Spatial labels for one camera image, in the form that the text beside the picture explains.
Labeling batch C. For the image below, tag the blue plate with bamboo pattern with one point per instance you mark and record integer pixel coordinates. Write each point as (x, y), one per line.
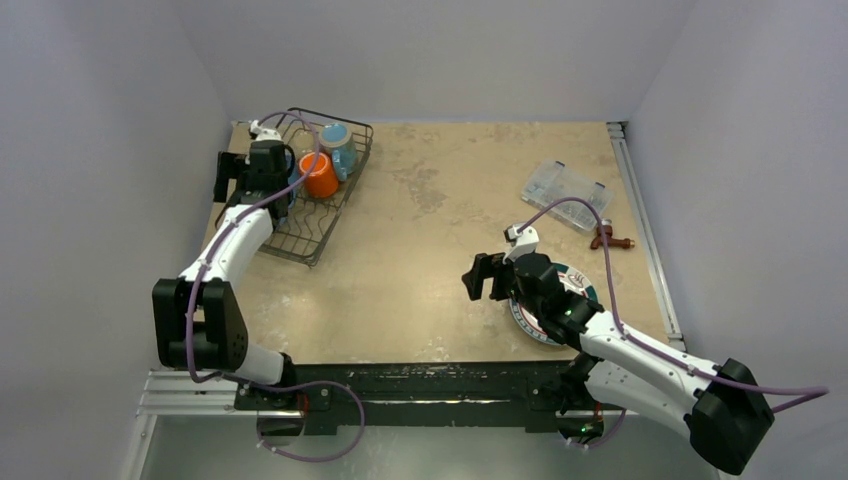
(293, 181)

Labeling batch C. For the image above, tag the red translucent cup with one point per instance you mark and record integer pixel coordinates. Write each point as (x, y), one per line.
(320, 179)

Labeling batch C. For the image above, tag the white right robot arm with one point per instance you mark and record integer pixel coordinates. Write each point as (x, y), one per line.
(718, 408)

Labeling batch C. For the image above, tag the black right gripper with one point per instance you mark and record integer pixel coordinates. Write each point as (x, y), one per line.
(496, 279)

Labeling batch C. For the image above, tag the clear plastic screw box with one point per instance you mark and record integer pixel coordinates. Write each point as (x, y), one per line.
(553, 180)

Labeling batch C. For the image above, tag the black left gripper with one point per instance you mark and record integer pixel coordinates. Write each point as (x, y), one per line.
(229, 167)

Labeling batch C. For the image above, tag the blue butterfly mug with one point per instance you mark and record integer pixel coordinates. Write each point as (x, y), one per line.
(337, 142)

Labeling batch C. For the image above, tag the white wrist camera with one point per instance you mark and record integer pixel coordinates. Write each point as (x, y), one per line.
(259, 132)
(522, 241)

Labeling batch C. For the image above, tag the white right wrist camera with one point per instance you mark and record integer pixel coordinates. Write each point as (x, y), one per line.
(522, 241)

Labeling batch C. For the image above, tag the striped rim white plate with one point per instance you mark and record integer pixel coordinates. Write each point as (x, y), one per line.
(573, 280)

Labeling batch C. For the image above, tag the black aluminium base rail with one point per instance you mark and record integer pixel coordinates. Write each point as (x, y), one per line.
(534, 396)

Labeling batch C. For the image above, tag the black wire dish rack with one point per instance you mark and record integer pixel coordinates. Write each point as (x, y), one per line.
(300, 234)

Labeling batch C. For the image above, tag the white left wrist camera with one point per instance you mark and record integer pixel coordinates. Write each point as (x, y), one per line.
(259, 132)

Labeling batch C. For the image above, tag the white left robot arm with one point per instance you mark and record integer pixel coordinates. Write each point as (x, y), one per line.
(198, 322)

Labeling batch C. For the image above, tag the brown pipe fitting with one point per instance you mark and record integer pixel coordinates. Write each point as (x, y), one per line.
(605, 235)

